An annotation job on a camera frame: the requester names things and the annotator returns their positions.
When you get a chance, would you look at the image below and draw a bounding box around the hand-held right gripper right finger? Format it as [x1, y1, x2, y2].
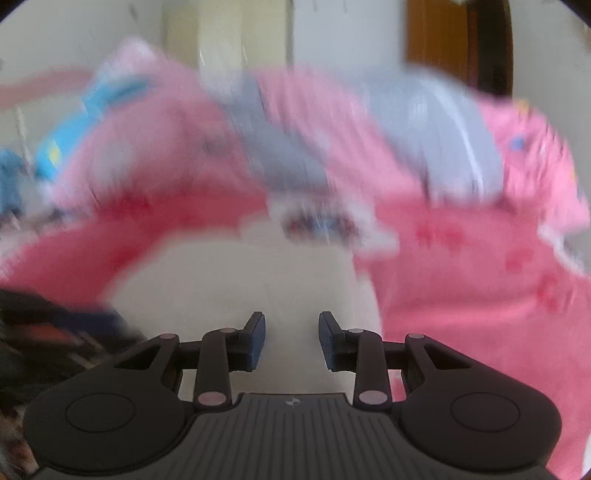
[318, 311, 472, 409]

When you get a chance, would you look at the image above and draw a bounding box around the light blue folded garment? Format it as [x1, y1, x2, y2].
[0, 150, 28, 215]

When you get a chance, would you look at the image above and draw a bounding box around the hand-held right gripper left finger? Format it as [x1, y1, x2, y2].
[113, 311, 267, 411]

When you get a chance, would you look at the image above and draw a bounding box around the blue quilt with yellow dots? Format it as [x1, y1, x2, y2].
[34, 76, 148, 183]

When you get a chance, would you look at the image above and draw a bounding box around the wooden door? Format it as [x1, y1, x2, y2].
[405, 0, 515, 97]

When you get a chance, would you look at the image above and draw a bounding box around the pink floral bed blanket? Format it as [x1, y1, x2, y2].
[0, 185, 591, 480]

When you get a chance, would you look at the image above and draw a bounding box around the cream wardrobe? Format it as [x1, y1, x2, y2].
[161, 0, 296, 77]

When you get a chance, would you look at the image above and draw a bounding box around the white fluffy sweater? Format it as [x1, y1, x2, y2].
[108, 222, 384, 398]

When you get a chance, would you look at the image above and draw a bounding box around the pink grey floral quilt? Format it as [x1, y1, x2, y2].
[55, 39, 506, 213]

